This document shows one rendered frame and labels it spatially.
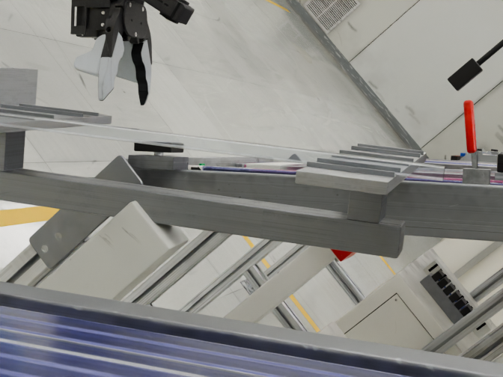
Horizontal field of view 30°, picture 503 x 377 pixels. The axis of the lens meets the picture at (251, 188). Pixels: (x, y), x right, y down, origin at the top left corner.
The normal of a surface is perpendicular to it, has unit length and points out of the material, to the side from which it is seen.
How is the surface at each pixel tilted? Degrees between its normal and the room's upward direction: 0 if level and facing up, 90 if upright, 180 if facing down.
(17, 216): 0
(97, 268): 90
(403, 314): 90
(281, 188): 90
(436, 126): 90
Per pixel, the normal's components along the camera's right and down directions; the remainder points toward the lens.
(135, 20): 0.95, 0.05
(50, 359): 0.09, -0.99
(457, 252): -0.31, 0.04
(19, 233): 0.73, -0.63
